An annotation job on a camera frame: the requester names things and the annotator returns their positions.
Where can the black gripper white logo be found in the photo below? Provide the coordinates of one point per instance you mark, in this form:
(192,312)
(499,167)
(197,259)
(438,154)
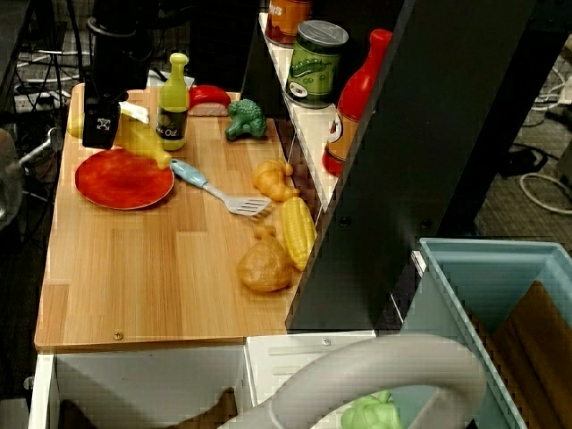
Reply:
(102,125)

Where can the yellow toy banana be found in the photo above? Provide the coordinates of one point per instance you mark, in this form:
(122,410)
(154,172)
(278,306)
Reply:
(138,138)

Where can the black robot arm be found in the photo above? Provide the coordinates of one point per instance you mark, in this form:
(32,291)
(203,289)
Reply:
(118,44)

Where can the red round plate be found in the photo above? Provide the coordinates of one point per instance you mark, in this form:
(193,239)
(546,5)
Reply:
(120,181)

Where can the toy fried egg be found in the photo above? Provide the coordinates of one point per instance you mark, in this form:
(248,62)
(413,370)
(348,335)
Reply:
(134,111)

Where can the metal table clamp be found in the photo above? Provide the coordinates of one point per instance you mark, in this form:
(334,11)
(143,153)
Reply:
(42,147)

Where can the white power strip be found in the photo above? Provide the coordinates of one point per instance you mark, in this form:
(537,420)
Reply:
(36,102)

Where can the green olive oil bottle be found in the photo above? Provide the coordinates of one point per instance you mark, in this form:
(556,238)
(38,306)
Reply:
(173,111)

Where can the toy red tuna sushi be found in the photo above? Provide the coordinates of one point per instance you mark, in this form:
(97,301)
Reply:
(210,100)

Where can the green toy broccoli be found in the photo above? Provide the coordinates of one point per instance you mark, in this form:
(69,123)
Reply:
(245,118)

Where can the toy croissant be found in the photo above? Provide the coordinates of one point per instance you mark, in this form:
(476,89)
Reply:
(272,179)

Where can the white slanted shelf board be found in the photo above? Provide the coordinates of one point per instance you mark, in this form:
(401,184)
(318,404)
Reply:
(308,125)

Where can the orange red can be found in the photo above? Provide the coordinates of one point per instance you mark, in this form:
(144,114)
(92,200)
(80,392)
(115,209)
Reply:
(286,20)

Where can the brown toy chicken drumstick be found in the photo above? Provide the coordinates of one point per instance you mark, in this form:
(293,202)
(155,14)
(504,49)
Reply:
(266,266)

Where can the green pea can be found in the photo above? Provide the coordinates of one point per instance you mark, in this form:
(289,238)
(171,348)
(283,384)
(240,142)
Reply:
(315,67)

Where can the yellow toy corn cob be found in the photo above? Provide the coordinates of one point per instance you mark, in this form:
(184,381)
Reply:
(297,232)

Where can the red toy ketchup bottle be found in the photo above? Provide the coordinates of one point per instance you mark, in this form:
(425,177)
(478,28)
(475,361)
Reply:
(353,103)

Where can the white toy sink cabinet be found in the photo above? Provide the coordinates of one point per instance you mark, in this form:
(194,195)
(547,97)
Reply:
(147,380)

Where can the grey curved faucet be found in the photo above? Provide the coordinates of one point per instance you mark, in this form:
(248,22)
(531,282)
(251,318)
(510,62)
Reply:
(380,371)

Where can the light green toy pepper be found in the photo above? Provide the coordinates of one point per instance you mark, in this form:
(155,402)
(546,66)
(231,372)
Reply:
(371,413)

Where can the light blue plastic bin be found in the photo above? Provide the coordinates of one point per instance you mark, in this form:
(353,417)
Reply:
(473,277)

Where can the brown wooden board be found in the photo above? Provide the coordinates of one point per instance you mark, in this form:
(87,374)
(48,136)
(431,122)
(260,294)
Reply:
(527,348)

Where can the black shelf frame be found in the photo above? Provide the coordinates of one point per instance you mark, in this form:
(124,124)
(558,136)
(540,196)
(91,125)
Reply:
(402,156)

